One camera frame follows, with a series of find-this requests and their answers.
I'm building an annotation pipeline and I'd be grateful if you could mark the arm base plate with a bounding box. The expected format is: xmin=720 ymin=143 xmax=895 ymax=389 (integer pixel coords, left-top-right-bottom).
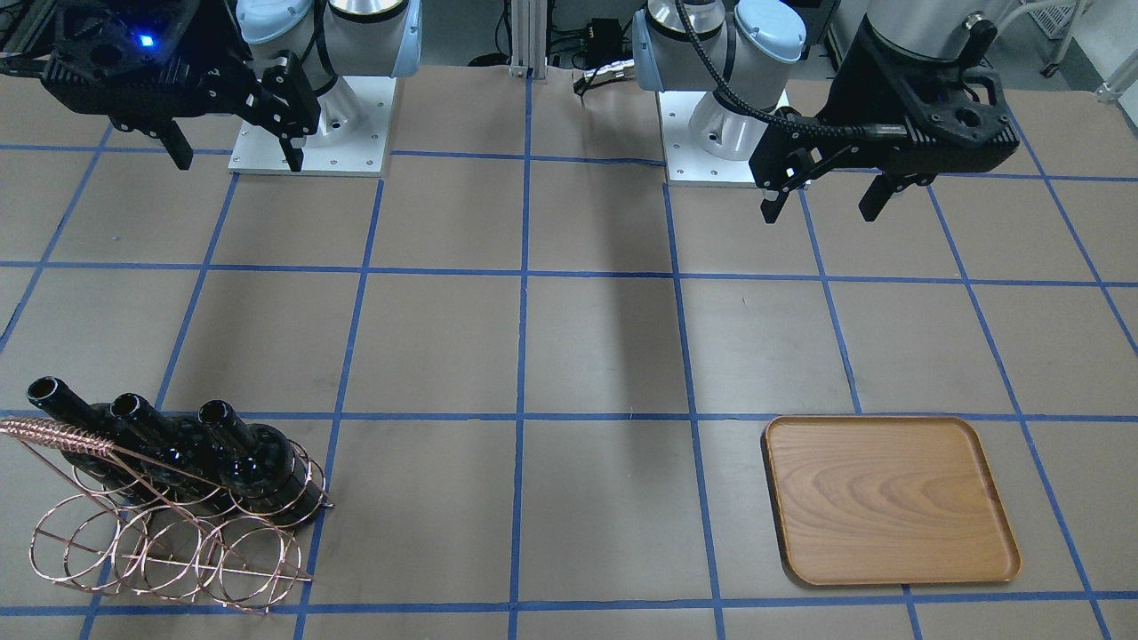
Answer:
xmin=657 ymin=91 xmax=768 ymax=188
xmin=228 ymin=76 xmax=397 ymax=177

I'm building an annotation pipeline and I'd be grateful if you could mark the aluminium frame post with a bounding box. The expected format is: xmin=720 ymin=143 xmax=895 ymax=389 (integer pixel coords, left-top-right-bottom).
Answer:
xmin=508 ymin=0 xmax=549 ymax=84

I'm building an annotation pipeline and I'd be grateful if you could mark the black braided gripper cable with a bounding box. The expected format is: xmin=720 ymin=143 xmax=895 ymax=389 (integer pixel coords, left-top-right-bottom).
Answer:
xmin=673 ymin=0 xmax=908 ymax=139

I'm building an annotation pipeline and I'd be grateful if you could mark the copper wire wine rack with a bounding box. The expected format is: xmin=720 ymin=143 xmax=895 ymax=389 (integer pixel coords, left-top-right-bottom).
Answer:
xmin=3 ymin=417 xmax=312 ymax=615

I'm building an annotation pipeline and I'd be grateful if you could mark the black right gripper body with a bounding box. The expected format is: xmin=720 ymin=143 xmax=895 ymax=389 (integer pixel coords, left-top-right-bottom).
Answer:
xmin=41 ymin=1 xmax=320 ymax=138

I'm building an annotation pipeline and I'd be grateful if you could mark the dark wine bottle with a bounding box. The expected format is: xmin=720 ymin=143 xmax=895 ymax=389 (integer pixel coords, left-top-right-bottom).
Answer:
xmin=26 ymin=376 xmax=157 ymax=507
xmin=198 ymin=397 xmax=322 ymax=528
xmin=112 ymin=393 xmax=236 ymax=516

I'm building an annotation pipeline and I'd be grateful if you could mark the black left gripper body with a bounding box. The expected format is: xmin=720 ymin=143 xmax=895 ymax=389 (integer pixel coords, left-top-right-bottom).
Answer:
xmin=750 ymin=13 xmax=1021 ymax=192

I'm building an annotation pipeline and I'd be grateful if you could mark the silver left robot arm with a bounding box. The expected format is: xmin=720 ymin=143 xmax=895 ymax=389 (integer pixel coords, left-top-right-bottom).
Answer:
xmin=630 ymin=1 xmax=1021 ymax=223

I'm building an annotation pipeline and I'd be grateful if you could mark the wooden tray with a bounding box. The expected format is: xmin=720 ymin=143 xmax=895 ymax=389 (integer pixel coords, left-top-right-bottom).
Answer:
xmin=762 ymin=416 xmax=1022 ymax=586

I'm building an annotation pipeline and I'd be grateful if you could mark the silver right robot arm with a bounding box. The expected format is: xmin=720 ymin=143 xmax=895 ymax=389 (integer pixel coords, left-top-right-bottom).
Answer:
xmin=3 ymin=1 xmax=422 ymax=177

